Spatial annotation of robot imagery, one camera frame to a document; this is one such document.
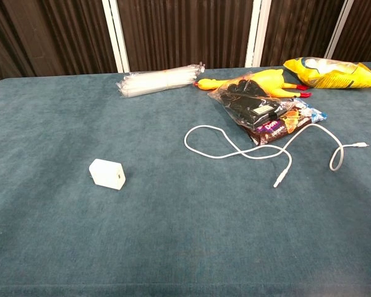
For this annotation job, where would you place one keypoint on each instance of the white charger block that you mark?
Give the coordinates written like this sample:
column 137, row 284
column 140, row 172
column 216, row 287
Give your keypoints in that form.
column 106, row 174

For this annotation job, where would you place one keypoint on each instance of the pack of clear straws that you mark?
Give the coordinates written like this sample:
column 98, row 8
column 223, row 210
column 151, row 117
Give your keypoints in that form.
column 157, row 80

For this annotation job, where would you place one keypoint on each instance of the clear bag of black gloves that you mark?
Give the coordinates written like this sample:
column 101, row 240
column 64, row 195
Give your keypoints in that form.
column 250, row 105

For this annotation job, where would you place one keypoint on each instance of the teal table cloth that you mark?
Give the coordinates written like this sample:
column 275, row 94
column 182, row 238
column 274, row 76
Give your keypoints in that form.
column 185, row 232

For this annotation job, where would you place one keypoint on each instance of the purple chocolate snack pack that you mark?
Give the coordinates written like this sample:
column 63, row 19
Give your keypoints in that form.
column 272, row 131

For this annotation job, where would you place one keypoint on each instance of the yellow rubber chicken toy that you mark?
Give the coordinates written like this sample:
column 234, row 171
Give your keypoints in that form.
column 266, row 81

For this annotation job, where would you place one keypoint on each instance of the dark brown curtain panel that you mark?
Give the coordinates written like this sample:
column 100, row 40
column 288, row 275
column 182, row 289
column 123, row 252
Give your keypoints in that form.
column 185, row 31
column 49, row 34
column 300, row 28
column 366, row 28

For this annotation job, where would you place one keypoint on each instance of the blue white snack packet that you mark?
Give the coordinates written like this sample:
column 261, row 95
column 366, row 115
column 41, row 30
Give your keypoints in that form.
column 312, row 113

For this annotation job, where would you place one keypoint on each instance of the yellow snack bag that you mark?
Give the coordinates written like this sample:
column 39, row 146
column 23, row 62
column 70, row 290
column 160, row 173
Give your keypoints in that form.
column 327, row 75

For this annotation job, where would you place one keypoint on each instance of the white partition post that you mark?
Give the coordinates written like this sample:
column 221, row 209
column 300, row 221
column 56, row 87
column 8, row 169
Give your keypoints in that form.
column 256, row 31
column 116, row 34
column 338, row 29

